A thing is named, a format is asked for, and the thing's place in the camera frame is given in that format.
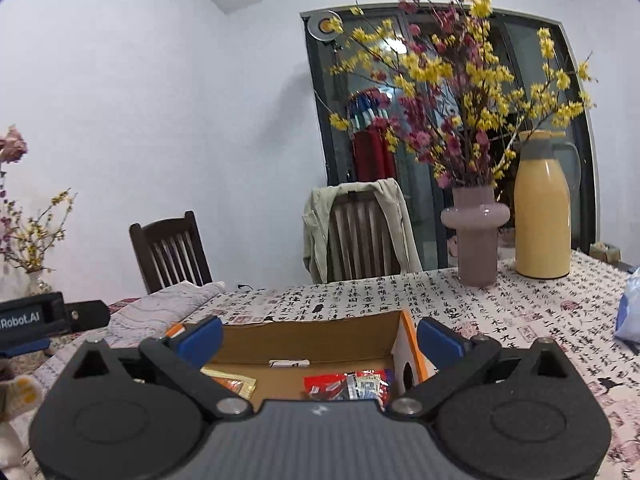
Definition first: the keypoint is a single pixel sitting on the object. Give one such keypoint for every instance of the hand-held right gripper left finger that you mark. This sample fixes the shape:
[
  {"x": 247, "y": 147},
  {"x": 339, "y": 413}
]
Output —
[{"x": 202, "y": 340}]

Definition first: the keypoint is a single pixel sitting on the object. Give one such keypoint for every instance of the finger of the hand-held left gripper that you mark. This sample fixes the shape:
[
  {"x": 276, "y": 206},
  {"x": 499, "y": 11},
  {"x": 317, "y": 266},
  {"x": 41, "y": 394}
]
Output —
[
  {"x": 87, "y": 314},
  {"x": 25, "y": 347}
]

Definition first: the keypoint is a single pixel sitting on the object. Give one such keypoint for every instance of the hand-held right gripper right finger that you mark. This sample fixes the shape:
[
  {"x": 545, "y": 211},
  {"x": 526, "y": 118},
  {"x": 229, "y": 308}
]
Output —
[{"x": 440, "y": 342}]

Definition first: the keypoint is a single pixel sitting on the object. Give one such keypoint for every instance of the orange cardboard box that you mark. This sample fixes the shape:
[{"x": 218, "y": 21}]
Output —
[{"x": 325, "y": 340}]

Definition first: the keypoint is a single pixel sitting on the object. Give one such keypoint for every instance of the small floral ceramic vase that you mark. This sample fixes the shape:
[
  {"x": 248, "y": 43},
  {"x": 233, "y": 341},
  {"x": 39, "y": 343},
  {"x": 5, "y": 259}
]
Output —
[{"x": 37, "y": 284}]

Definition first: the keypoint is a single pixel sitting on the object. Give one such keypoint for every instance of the red patterned cloth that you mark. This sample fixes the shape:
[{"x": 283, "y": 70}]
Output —
[{"x": 122, "y": 304}]

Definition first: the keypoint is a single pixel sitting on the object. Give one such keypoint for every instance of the pink zigzag patterned cloth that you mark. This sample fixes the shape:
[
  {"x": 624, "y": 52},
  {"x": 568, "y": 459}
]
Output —
[{"x": 165, "y": 305}]

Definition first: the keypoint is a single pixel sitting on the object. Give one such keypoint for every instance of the beige fuzzy clothing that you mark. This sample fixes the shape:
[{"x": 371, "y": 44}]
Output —
[{"x": 20, "y": 400}]

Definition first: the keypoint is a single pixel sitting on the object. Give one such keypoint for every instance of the yellow snack packet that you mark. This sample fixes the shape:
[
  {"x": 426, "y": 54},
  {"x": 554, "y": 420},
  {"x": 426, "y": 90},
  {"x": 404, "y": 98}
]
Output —
[{"x": 232, "y": 384}]

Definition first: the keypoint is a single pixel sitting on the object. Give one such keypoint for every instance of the blue white snack packet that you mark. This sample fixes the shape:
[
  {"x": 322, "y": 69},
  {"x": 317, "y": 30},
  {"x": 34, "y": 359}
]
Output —
[{"x": 369, "y": 385}]

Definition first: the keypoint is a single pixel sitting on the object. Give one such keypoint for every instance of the thin flower branches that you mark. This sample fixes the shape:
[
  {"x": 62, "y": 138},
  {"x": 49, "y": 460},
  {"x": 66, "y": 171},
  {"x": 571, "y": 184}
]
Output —
[{"x": 30, "y": 230}]

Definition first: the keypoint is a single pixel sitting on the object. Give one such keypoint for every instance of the dark wooden chair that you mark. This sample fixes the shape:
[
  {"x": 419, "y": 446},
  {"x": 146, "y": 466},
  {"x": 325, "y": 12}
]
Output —
[{"x": 170, "y": 255}]

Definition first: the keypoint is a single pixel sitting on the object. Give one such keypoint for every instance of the pink glass vase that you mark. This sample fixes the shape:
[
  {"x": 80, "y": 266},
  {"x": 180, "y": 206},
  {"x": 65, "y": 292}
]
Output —
[{"x": 475, "y": 230}]

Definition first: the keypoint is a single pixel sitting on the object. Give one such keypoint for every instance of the red snack packet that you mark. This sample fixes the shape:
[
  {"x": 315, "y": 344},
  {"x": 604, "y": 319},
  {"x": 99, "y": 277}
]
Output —
[{"x": 325, "y": 385}]

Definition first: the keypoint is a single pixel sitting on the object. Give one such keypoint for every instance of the wooden chair with slats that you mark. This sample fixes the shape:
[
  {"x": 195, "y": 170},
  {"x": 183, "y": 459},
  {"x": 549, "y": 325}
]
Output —
[{"x": 360, "y": 240}]

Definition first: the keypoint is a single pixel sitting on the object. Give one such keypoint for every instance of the yellow thermos jug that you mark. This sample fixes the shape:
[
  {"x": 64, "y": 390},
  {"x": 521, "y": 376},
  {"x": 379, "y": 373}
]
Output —
[{"x": 542, "y": 210}]

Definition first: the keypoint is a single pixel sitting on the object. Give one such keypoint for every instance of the small cardboard box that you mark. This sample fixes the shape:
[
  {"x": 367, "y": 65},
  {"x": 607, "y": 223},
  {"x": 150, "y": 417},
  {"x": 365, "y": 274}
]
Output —
[{"x": 605, "y": 251}]

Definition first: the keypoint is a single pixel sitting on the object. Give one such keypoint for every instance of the blue plastic bag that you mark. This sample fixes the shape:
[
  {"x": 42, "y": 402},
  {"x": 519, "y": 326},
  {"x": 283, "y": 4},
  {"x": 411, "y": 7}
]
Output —
[{"x": 629, "y": 310}]

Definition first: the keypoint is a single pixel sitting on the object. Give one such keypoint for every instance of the red hanging garment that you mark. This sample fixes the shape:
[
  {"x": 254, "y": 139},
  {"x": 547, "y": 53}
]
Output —
[{"x": 367, "y": 155}]

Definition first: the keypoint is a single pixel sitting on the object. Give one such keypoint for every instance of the colourful striped hanging garment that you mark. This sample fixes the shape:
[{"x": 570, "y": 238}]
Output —
[{"x": 367, "y": 107}]

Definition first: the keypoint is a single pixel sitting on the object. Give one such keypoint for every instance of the yellow and pink flower branches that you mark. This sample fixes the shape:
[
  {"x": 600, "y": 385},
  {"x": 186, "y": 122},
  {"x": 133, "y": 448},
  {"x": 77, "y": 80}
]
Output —
[{"x": 450, "y": 90}]

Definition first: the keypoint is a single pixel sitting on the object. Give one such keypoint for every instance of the glass sliding door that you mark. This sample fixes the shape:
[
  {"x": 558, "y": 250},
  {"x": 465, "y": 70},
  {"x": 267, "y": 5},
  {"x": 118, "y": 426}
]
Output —
[{"x": 580, "y": 110}]

